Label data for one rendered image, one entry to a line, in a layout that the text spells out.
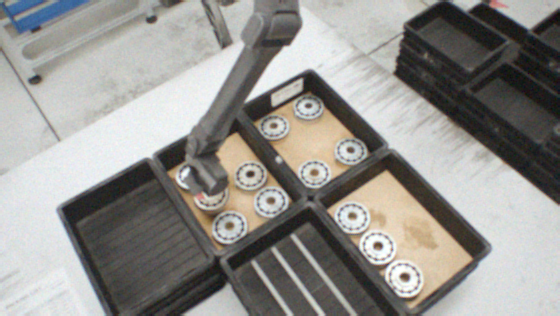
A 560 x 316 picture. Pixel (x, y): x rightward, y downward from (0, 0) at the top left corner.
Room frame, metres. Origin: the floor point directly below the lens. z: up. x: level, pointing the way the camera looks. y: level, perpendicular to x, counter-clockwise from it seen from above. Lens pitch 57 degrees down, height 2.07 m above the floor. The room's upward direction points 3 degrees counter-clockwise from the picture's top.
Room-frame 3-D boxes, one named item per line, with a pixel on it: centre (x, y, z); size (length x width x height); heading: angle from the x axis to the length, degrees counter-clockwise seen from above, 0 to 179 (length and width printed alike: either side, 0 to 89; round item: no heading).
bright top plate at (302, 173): (0.74, -0.08, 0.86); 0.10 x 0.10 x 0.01
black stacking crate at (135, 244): (0.54, 0.43, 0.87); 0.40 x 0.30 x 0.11; 32
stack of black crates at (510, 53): (1.85, -1.13, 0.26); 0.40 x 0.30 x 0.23; 36
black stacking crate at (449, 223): (0.53, -0.29, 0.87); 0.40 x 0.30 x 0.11; 32
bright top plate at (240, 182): (0.74, 0.11, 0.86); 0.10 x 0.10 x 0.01
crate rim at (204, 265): (0.54, 0.43, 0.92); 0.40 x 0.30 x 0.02; 32
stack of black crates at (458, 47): (1.61, -0.81, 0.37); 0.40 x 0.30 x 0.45; 36
